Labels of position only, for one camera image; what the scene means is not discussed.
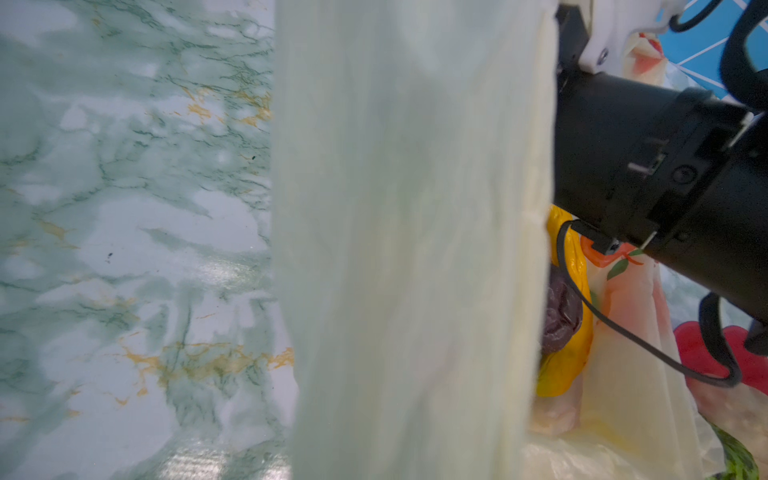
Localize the fake yellow banana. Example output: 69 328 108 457
536 206 594 397

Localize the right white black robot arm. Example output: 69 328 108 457
554 1 767 355

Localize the translucent yellowish plastic bag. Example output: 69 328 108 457
271 1 720 479

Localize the fake dark purple fruit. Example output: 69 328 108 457
540 264 583 355

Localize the red flower-shaped plate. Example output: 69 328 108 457
673 320 768 397

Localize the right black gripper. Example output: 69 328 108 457
555 5 750 246

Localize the fake green custard apple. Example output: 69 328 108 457
711 424 760 480

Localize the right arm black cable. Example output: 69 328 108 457
555 219 743 389

